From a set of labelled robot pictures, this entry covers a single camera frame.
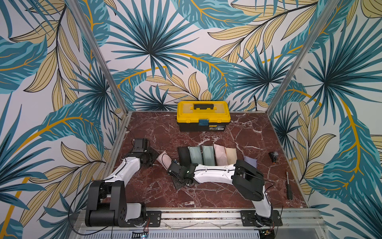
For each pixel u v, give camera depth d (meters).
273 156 0.93
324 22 0.73
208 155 0.94
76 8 0.68
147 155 0.76
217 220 0.75
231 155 0.95
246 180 0.51
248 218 0.73
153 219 0.74
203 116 0.95
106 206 0.41
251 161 0.93
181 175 0.65
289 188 0.83
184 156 0.94
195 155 0.93
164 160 0.90
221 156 0.92
